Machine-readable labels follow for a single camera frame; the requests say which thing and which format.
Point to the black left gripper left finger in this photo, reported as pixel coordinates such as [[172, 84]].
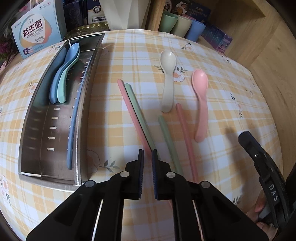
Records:
[[95, 210]]

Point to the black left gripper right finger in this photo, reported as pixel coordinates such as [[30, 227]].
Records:
[[201, 211]]

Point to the pink chopstick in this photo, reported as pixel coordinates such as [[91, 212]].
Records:
[[188, 142], [134, 118]]

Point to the pink plastic spoon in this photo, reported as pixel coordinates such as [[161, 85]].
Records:
[[200, 86]]

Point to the person's right hand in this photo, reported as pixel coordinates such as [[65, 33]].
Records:
[[254, 211]]

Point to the green chopstick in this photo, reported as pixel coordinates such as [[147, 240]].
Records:
[[170, 145], [140, 116]]

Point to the blue chopstick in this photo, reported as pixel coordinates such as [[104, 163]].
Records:
[[71, 132]]

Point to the stainless steel utensil tray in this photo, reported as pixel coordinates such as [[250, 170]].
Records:
[[45, 133]]

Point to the yellow plaid floral tablecloth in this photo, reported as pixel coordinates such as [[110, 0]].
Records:
[[111, 139]]

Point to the beige plastic spoon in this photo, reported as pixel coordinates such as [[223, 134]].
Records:
[[168, 62]]

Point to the purple box on shelf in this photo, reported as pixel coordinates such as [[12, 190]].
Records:
[[217, 38]]

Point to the blue plastic spoon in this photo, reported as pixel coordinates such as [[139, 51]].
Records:
[[71, 55]]

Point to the blue plastic cup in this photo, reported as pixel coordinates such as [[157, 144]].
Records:
[[195, 31]]

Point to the beige plastic cup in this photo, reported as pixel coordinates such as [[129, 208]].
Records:
[[182, 26]]

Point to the gold embossed tray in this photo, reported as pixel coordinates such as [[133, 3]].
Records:
[[87, 29]]

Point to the light blue probiotics box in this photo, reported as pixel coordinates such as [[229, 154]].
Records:
[[40, 27]]

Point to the green plastic cup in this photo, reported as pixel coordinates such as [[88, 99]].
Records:
[[168, 20]]

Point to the dark blue gift box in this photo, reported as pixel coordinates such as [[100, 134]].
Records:
[[95, 12]]

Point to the white flower pot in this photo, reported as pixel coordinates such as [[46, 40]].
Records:
[[125, 14]]

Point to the dark snack box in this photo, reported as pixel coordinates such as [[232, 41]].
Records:
[[192, 9]]

